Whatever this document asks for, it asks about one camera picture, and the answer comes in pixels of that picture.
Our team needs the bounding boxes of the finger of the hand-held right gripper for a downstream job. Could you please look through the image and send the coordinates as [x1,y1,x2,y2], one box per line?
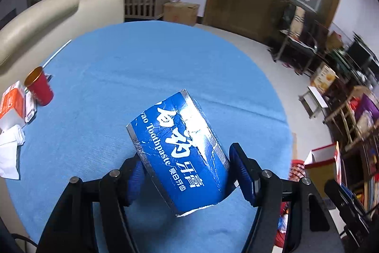
[324,179,357,212]

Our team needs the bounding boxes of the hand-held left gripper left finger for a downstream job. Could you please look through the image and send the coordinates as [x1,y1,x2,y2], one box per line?
[36,152,146,253]

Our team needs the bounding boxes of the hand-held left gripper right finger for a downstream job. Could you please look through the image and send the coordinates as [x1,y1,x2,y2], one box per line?
[229,143,345,253]

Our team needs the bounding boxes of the blue toothpaste box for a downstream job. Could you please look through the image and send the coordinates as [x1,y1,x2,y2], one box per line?
[126,89,239,217]

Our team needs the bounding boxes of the red and white open carton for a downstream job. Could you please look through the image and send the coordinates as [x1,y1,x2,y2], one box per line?
[303,141,342,200]

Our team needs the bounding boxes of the wooden rack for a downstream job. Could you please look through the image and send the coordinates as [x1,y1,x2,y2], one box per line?
[324,85,379,153]

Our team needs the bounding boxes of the white topped stool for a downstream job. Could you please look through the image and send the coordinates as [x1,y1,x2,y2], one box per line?
[299,85,329,120]

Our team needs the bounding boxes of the orange fruit carton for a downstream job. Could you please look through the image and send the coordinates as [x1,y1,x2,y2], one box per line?
[309,62,339,93]

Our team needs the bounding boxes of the small white barcode box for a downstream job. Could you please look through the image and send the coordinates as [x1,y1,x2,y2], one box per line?
[24,91,37,124]

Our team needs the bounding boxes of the white paper tissues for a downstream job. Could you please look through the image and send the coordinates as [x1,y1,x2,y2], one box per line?
[0,125,26,181]

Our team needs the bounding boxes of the red paper cup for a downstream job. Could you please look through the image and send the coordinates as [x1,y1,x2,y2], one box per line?
[24,66,54,107]

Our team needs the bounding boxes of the orange and white tissue pack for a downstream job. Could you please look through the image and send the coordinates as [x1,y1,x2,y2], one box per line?
[0,80,28,129]

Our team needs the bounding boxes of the white drinking straw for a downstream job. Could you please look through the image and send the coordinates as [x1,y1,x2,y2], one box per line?
[43,40,72,67]

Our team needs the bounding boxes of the brown cardboard box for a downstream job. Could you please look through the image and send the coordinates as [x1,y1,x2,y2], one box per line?
[163,1,200,26]

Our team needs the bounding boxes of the cream leather sofa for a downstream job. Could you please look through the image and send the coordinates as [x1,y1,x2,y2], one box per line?
[0,0,125,76]

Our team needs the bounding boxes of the metal frame shelf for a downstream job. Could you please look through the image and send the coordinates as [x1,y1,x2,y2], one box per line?
[271,1,329,76]

